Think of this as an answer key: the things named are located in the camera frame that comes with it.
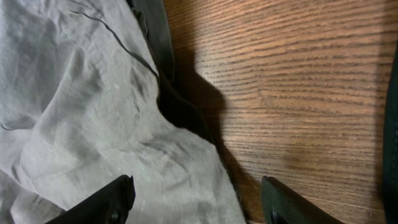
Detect black garment under pile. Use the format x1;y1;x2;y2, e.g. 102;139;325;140
382;49;397;224

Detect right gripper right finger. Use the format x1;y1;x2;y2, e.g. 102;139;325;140
261;176;343;224

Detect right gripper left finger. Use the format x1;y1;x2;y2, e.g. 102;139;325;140
46;175;136;224

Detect grey cotton shorts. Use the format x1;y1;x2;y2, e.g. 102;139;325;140
1;0;245;223

